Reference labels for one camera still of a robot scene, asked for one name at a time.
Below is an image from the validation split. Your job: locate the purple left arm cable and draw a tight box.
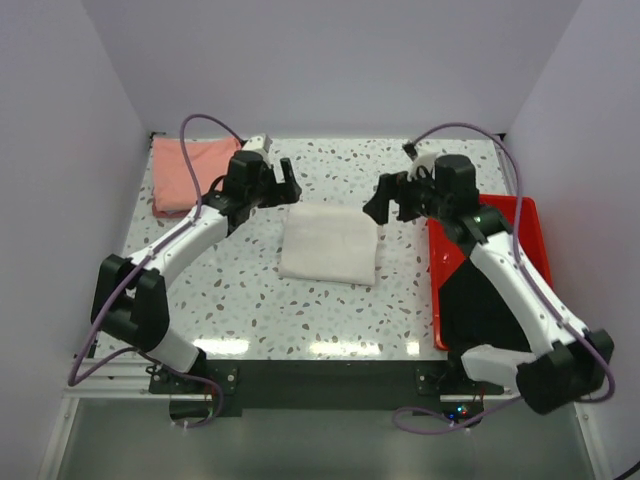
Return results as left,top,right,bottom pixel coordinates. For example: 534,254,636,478
67,113,246,430

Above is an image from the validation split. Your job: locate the white t-shirt red print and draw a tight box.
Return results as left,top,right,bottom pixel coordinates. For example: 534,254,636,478
278,202,378,286

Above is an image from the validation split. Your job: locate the folded salmon pink t-shirt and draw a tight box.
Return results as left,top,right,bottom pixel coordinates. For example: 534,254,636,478
152,137,241,210

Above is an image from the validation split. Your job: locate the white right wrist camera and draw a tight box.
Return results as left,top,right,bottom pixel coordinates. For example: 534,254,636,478
402,142,441,181

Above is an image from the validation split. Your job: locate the folded dusty red t-shirt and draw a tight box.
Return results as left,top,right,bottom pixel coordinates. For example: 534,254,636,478
151,199,194,219

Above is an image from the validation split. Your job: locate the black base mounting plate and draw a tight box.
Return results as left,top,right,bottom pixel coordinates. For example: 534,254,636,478
146,360,504,421

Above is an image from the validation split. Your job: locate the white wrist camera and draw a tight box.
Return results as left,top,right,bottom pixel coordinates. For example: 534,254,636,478
242,133,272,156
402,142,441,181

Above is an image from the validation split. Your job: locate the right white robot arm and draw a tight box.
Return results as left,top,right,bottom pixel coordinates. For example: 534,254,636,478
363,155,616,415

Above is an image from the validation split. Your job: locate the black t-shirt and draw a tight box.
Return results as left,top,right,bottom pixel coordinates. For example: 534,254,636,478
438,259,531,352

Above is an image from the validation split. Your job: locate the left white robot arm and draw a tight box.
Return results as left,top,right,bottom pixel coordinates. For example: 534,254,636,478
91,150,301,392

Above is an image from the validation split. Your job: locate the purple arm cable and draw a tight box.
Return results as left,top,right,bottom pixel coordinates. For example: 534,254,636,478
67,113,246,430
392,121,617,435

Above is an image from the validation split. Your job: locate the red plastic bin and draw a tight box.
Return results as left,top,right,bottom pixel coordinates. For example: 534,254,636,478
427,194,553,351

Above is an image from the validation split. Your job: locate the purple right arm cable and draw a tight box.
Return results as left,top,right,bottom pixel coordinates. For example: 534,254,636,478
392,121,617,435

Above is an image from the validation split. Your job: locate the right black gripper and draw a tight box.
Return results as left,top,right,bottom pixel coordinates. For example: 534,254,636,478
363,163,449,224

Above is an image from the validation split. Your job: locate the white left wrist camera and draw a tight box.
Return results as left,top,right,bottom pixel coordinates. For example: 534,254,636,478
242,133,272,156

